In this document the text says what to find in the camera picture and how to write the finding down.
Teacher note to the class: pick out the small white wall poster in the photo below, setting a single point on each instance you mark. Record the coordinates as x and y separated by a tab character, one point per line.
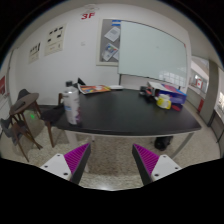
34	52

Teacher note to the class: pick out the black bag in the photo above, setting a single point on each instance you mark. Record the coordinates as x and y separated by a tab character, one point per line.
163	143

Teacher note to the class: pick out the grey chair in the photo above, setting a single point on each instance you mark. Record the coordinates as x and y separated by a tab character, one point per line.
22	94

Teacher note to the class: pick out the round wooden side table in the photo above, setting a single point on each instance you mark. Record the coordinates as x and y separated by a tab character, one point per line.
24	103

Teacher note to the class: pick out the large whiteboard on stand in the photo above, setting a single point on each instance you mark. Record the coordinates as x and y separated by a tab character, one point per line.
151	50

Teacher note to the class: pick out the wooden chair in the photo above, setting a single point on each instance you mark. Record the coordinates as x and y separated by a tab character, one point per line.
50	133

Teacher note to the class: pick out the red fire extinguisher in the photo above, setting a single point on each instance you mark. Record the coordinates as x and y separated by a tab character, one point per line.
200	106

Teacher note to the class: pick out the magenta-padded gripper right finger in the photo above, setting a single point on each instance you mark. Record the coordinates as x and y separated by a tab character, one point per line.
147	158

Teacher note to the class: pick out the white and yellow mug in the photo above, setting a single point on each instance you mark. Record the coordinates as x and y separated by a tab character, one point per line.
164	101

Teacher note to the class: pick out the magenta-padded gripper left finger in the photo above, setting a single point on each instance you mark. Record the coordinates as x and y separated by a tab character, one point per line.
76	158

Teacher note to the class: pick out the red wall poster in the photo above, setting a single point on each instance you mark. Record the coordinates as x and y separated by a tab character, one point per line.
2	85

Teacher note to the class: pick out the black and red tabletop items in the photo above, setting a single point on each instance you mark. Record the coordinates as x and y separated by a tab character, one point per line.
146	91

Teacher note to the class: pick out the large white wall poster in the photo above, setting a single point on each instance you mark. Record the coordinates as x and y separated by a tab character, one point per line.
55	39

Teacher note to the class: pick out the grey framed notice board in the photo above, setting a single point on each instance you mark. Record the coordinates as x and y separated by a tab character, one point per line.
108	43

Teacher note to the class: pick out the clear plastic water bottle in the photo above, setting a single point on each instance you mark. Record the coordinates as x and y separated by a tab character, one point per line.
71	106

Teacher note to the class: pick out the small white flat object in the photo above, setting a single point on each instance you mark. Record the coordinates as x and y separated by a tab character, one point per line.
116	87

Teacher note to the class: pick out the black jacket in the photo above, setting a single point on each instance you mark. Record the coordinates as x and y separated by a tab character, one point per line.
52	115

